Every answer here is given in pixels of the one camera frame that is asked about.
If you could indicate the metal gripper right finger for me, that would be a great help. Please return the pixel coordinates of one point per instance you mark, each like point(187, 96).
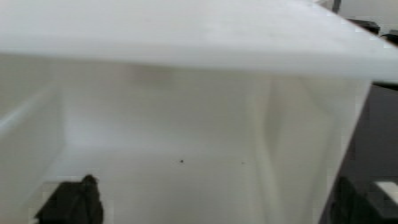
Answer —
point(363, 205)

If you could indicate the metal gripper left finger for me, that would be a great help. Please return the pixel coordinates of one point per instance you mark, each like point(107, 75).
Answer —
point(74, 206)

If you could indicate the white drawer cabinet housing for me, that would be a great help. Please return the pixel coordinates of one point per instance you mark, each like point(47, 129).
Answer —
point(189, 97)

